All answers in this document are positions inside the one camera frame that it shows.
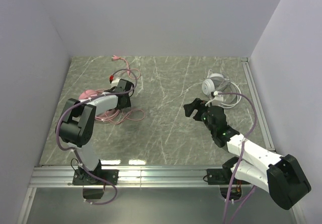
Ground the pink headset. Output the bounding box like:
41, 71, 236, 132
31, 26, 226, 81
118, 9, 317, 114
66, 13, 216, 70
78, 55, 143, 125

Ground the white headset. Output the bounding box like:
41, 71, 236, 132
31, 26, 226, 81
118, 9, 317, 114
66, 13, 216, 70
202, 69, 242, 109

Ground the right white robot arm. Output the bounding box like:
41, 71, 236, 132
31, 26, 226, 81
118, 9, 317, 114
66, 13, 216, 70
184, 98, 311, 210

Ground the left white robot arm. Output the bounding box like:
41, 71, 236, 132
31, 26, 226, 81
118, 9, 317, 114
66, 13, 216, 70
55, 78, 136, 179

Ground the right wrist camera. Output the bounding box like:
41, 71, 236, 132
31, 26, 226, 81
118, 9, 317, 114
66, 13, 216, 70
205, 91, 224, 107

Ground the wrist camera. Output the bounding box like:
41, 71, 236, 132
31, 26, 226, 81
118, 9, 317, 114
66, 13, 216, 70
205, 91, 224, 107
109, 75, 121, 88

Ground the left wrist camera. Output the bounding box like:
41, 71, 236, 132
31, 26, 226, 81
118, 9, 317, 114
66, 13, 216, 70
109, 75, 121, 88

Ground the right side aluminium rail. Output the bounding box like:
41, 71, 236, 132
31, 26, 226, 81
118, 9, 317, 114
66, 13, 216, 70
241, 57, 276, 153

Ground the aluminium rail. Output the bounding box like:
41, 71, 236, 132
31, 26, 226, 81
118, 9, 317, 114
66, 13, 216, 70
241, 57, 276, 153
29, 165, 222, 188

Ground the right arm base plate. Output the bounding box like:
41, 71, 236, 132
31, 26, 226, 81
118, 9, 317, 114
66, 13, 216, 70
202, 168, 232, 185

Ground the front aluminium rail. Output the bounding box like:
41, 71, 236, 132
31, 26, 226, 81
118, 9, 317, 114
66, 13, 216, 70
29, 165, 222, 188

